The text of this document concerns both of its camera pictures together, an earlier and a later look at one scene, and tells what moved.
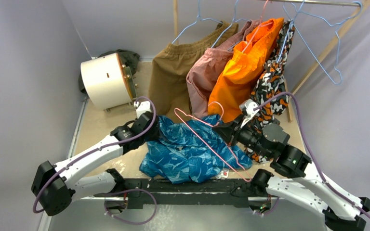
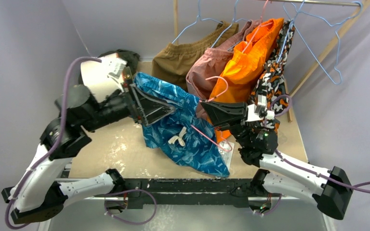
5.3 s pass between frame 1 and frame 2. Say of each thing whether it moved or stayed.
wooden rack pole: stayed
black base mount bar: stayed
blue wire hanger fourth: stayed
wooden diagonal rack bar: stayed
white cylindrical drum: stayed
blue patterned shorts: moved
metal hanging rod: stayed
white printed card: moved
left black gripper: moved
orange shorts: stayed
